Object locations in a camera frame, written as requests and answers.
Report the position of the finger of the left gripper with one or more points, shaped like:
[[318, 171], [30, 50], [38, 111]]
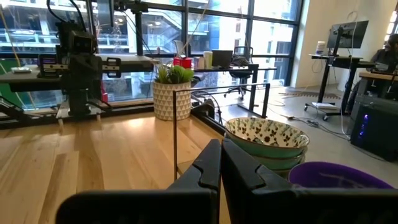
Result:
[[77, 81], [93, 81]]

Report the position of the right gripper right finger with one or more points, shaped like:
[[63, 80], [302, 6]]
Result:
[[280, 208]]

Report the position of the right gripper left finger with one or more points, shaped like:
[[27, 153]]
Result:
[[155, 208]]

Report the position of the teal mini bowl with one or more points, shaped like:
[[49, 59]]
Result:
[[267, 137], [280, 162]]

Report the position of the purple mini bowl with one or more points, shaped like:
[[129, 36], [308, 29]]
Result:
[[335, 175]]

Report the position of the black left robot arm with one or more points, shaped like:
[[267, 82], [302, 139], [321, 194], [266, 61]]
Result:
[[79, 99]]

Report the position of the small flat grey device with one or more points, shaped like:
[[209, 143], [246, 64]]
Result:
[[20, 70]]

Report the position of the grey desk top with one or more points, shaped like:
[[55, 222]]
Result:
[[133, 63]]

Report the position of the black-framed wooden shelf rack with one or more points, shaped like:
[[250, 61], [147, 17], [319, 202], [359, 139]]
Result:
[[175, 133]]

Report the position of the green plant in patterned pot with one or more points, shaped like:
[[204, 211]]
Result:
[[171, 99]]

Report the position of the red box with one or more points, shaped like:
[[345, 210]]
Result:
[[183, 63]]

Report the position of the small grey can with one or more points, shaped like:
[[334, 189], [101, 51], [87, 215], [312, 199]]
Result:
[[198, 63]]

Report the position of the flat white box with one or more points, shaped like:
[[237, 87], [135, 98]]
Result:
[[325, 105]]

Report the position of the cream paper cup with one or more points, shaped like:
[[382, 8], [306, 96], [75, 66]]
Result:
[[208, 60]]

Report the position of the black computer tower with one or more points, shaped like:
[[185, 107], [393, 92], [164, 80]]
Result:
[[379, 130]]

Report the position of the dark laptop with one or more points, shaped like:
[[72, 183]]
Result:
[[222, 58]]

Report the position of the large dark-framed window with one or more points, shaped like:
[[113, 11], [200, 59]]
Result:
[[217, 28]]

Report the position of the black office chair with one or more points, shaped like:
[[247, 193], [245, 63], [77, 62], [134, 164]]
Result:
[[241, 74]]

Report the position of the black office desk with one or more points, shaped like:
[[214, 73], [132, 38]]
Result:
[[261, 68]]

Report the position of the black standing desk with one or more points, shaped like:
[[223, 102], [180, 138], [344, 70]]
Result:
[[339, 59]]

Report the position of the wooden desk top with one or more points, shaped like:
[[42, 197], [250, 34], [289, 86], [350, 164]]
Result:
[[376, 75]]

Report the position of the white container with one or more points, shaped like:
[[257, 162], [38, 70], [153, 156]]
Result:
[[320, 48]]

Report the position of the person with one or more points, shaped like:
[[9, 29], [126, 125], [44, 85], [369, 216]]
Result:
[[385, 57]]

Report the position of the dark monitor on stand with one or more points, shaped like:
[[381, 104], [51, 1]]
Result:
[[351, 34]]

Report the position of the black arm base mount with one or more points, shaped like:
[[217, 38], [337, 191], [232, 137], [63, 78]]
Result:
[[66, 112]]

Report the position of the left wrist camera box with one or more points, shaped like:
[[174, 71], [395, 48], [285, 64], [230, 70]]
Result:
[[82, 42]]

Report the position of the black rig frame post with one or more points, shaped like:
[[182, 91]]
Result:
[[138, 31]]

